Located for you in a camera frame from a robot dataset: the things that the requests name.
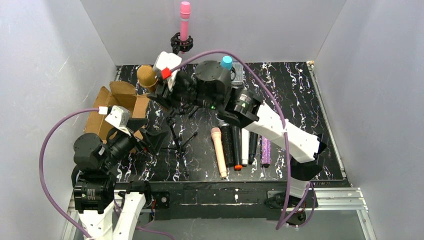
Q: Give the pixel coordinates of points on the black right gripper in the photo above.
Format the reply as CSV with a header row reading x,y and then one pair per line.
x,y
166,91

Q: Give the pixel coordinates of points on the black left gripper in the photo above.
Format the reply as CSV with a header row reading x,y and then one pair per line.
x,y
142,133

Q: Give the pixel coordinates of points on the black tripod microphone stand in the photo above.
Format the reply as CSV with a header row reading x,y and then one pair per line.
x,y
176,160
198,109

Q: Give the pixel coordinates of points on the turquoise blue microphone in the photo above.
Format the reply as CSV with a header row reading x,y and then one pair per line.
x,y
226,62

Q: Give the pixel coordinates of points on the beige microphone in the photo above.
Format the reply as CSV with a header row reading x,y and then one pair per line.
x,y
216,137

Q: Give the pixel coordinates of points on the brown cardboard box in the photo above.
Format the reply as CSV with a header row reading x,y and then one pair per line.
x,y
119,93

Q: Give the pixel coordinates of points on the black glitter silver-mesh microphone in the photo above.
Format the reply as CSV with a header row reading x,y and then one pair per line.
x,y
226,139

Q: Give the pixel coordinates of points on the black orange-tipped microphone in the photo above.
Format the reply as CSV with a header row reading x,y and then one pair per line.
x,y
237,149

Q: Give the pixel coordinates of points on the black round-base microphone stand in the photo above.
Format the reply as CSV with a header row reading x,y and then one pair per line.
x,y
179,45

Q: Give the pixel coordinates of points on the gold microphone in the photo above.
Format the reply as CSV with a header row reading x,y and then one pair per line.
x,y
147,78

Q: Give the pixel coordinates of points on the white microphone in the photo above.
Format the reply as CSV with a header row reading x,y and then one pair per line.
x,y
244,147

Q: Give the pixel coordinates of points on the black white-banded microphone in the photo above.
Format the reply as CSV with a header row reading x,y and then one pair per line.
x,y
252,147

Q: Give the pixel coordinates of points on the purple glitter microphone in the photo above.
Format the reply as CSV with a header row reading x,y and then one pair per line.
x,y
265,152

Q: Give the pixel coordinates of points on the pink microphone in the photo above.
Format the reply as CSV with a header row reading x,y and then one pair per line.
x,y
185,12

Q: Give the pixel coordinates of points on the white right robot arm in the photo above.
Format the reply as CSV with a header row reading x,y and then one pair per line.
x,y
247,110

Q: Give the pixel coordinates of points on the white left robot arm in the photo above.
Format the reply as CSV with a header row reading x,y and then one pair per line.
x,y
94,189

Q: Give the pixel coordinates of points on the clear plastic organizer box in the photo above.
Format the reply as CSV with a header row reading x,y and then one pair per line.
x,y
237,74

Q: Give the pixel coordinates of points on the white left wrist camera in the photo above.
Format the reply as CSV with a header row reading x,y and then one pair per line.
x,y
118,116

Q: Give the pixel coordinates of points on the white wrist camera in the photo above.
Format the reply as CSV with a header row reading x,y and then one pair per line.
x,y
163,66
118,116

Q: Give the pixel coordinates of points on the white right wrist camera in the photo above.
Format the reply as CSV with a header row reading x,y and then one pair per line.
x,y
163,66

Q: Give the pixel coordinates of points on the aluminium frame rail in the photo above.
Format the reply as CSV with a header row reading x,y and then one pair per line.
x,y
249,203

